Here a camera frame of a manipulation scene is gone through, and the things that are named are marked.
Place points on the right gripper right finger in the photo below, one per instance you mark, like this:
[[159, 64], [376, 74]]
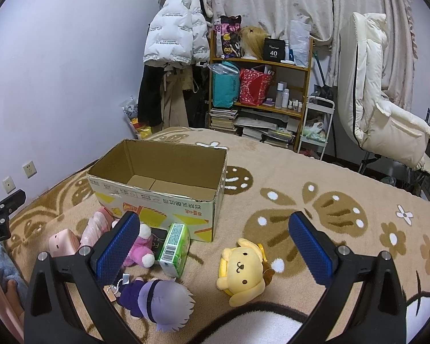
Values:
[[378, 316]]

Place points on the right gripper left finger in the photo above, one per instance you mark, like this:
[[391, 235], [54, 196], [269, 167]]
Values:
[[50, 313]]

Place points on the pink tissue pack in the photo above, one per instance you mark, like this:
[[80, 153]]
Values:
[[63, 243]]

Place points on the pink striped pack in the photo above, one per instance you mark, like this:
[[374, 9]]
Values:
[[97, 225]]

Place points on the pink bear plush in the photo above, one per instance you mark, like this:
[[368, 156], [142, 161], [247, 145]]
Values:
[[141, 252]]

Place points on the purple white-haired doll plush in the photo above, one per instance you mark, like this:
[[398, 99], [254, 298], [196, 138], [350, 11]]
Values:
[[165, 303]]

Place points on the green tissue pack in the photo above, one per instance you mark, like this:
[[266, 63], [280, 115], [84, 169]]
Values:
[[175, 250]]

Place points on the yellow dog plush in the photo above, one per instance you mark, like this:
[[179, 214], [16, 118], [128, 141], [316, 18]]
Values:
[[244, 272]]

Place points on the person left hand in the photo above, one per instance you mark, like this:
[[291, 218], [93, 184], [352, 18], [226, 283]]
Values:
[[14, 300]]

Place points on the black white plush slipper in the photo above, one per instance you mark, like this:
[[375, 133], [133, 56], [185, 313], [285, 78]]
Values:
[[259, 322]]

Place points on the black purple packet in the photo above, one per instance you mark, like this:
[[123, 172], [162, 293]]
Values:
[[158, 239]]

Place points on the plastic bag of toys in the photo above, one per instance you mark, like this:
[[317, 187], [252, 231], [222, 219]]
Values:
[[129, 107]]

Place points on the cardboard box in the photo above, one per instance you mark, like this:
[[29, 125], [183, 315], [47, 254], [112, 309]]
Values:
[[164, 183]]

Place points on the beige brown patterned carpet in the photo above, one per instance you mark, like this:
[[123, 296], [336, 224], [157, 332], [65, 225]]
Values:
[[263, 185]]

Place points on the black hanging garment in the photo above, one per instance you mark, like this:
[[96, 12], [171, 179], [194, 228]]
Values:
[[149, 97]]

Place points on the white reclining chair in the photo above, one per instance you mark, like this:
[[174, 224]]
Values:
[[370, 119]]

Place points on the white metal cart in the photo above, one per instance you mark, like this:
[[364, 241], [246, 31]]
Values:
[[316, 126]]

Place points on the beige hanging coat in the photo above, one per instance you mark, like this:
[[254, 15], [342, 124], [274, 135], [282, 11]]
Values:
[[173, 108]]

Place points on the wooden shelf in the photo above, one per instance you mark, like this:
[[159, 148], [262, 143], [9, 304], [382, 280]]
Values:
[[271, 67]]

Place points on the stack of books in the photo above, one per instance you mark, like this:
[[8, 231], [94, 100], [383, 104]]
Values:
[[223, 119]]

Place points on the red gift bag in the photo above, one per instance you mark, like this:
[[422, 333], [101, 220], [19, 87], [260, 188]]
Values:
[[253, 86]]

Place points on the white puffer jacket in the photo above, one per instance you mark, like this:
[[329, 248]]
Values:
[[178, 35]]

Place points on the teal bag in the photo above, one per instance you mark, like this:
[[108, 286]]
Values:
[[226, 84]]

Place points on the black box with 40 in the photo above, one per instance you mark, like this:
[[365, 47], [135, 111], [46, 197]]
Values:
[[273, 50]]

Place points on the blonde wig head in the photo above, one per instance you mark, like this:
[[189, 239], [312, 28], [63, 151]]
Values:
[[252, 42]]

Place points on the pink black printed bag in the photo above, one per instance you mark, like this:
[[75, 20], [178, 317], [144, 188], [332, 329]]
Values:
[[227, 36]]

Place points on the wall socket lower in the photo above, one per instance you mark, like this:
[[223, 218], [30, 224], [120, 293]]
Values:
[[8, 185]]

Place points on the wall socket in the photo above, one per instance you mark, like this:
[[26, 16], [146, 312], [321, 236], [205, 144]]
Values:
[[29, 169], [8, 185]]

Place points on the wall socket upper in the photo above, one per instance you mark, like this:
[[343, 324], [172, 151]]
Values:
[[29, 169]]

